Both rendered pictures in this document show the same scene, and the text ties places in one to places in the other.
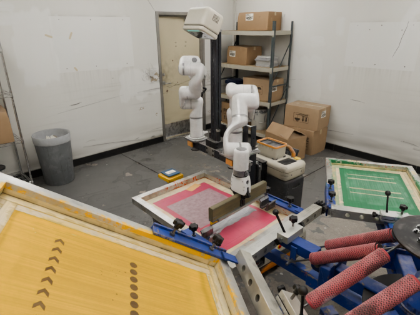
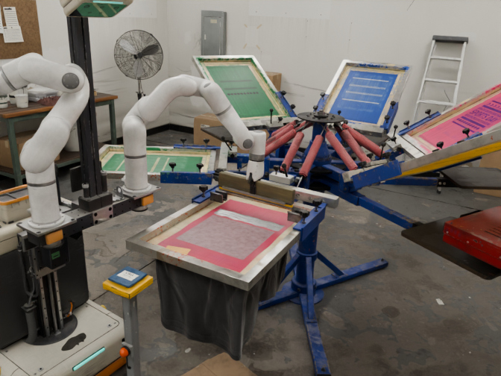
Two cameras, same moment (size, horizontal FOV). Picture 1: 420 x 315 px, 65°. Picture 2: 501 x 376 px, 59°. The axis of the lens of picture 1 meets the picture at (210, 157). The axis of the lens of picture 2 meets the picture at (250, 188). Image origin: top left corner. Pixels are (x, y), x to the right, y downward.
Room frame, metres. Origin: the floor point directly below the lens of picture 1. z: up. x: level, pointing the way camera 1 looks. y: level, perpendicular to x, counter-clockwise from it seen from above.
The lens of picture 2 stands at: (2.17, 1.75, 1.88)
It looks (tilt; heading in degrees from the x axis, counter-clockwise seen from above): 21 degrees down; 250
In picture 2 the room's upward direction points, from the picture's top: 3 degrees clockwise
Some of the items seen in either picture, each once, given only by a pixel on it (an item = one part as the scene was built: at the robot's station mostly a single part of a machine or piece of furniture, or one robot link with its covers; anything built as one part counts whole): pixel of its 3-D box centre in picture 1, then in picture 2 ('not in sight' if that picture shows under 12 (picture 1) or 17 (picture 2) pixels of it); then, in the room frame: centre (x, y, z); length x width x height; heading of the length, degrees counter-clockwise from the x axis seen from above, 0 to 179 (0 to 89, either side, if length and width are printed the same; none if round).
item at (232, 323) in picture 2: not in sight; (197, 301); (1.83, 0.18, 0.74); 0.45 x 0.03 x 0.43; 133
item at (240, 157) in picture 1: (242, 155); (249, 141); (1.51, -0.16, 1.33); 0.15 x 0.10 x 0.11; 179
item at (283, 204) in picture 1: (277, 205); (212, 196); (1.63, -0.38, 0.98); 0.30 x 0.05 x 0.07; 43
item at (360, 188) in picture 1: (381, 185); (177, 150); (1.70, -1.00, 1.05); 1.08 x 0.61 x 0.23; 163
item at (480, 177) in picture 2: not in sight; (414, 180); (0.20, -0.53, 0.91); 1.34 x 0.40 x 0.08; 163
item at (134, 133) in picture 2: (236, 119); (134, 136); (2.03, -0.17, 1.37); 0.13 x 0.10 x 0.16; 89
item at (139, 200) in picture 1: (213, 207); (233, 226); (1.61, -0.02, 0.97); 0.79 x 0.58 x 0.04; 43
